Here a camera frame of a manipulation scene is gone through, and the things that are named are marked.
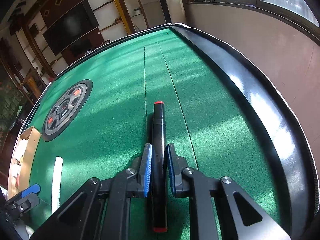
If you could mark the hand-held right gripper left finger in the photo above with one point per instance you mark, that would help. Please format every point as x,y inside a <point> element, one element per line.
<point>146,170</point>

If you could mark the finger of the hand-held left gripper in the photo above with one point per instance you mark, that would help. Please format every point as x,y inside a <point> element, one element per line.
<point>31,188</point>

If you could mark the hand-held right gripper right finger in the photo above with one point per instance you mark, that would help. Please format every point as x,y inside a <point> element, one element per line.
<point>171,170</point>

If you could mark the white marker with grey print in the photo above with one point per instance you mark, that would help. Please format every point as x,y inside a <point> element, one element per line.
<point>57,177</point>

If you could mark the black marker with red caps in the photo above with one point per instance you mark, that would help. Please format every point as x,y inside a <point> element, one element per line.
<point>158,135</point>

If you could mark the wooden box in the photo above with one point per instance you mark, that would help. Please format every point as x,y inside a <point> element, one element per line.
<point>31,145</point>

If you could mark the round black table control panel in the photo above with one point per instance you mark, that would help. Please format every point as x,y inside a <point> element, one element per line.
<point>66,110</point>

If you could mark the wooden chair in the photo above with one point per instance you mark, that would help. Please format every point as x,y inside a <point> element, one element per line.
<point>31,82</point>

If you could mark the cream tower air conditioner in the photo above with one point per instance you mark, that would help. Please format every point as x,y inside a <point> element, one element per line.
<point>176,0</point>

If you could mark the black wall television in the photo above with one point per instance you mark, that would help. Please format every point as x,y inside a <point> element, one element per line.
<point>70,27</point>

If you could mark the wooden wall cabinet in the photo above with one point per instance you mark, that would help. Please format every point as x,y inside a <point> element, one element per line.
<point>120,7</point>

